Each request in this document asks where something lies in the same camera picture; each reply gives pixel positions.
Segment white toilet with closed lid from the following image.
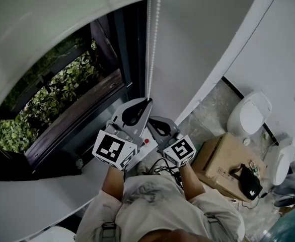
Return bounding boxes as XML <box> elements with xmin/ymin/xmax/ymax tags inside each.
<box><xmin>226</xmin><ymin>90</ymin><xmax>273</xmax><ymax>136</ymax></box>

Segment white roller blind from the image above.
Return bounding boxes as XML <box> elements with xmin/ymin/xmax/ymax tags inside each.
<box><xmin>0</xmin><ymin>0</ymin><xmax>150</xmax><ymax>126</ymax></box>

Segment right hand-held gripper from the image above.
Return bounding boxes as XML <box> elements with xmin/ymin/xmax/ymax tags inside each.
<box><xmin>146</xmin><ymin>116</ymin><xmax>197</xmax><ymax>168</ymax></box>

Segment person's beige shirt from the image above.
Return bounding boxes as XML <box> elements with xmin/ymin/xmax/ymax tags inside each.
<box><xmin>76</xmin><ymin>174</ymin><xmax>246</xmax><ymax>242</ymax></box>

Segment person's right forearm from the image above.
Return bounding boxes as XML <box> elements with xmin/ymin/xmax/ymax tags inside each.
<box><xmin>179</xmin><ymin>165</ymin><xmax>205</xmax><ymax>202</ymax></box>

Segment thin wall cable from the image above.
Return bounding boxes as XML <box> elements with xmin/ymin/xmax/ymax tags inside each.
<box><xmin>199</xmin><ymin>0</ymin><xmax>282</xmax><ymax>102</ymax></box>

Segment person's shoe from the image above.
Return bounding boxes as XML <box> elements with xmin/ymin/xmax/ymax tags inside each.
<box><xmin>136</xmin><ymin>162</ymin><xmax>148</xmax><ymax>175</ymax></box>

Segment green shrubs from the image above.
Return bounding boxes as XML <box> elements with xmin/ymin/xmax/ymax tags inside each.
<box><xmin>0</xmin><ymin>38</ymin><xmax>101</xmax><ymax>154</ymax></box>

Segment white ceramic basin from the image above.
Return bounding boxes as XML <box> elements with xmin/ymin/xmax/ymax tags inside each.
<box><xmin>34</xmin><ymin>225</ymin><xmax>77</xmax><ymax>242</ymax></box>

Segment brown cardboard box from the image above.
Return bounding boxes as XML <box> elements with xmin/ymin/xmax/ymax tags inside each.
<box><xmin>191</xmin><ymin>132</ymin><xmax>268</xmax><ymax>203</ymax></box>

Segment black pouch bag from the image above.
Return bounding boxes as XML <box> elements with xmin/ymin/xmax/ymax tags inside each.
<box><xmin>229</xmin><ymin>163</ymin><xmax>264</xmax><ymax>201</ymax></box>

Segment white bead pull chain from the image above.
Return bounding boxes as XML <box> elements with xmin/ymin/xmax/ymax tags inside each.
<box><xmin>144</xmin><ymin>0</ymin><xmax>163</xmax><ymax>103</ymax></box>

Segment person's head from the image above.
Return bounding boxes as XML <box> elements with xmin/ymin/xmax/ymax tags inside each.
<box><xmin>139</xmin><ymin>227</ymin><xmax>211</xmax><ymax>242</ymax></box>

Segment person's left forearm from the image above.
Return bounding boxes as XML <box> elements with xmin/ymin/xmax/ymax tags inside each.
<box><xmin>102</xmin><ymin>166</ymin><xmax>126</xmax><ymax>202</ymax></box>

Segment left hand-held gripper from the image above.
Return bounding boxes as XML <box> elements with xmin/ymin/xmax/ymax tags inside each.
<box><xmin>92</xmin><ymin>97</ymin><xmax>154</xmax><ymax>171</ymax></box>

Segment white toilet with side panel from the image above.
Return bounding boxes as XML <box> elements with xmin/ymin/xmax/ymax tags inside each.
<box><xmin>266</xmin><ymin>136</ymin><xmax>295</xmax><ymax>187</ymax></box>

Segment black cable bundle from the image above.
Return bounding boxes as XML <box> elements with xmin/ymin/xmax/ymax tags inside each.
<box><xmin>146</xmin><ymin>157</ymin><xmax>184</xmax><ymax>189</ymax></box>

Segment white window sill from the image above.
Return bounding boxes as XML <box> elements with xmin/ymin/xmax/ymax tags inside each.
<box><xmin>0</xmin><ymin>132</ymin><xmax>159</xmax><ymax>242</ymax></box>

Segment grey round appliance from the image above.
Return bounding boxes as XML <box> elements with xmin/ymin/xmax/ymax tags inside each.
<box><xmin>272</xmin><ymin>169</ymin><xmax>295</xmax><ymax>208</ymax></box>

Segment dark window frame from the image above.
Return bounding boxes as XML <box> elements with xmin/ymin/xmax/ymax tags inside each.
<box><xmin>0</xmin><ymin>2</ymin><xmax>149</xmax><ymax>182</ymax></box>

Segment grey chest strap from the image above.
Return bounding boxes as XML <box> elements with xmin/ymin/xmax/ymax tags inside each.
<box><xmin>100</xmin><ymin>222</ymin><xmax>118</xmax><ymax>242</ymax></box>

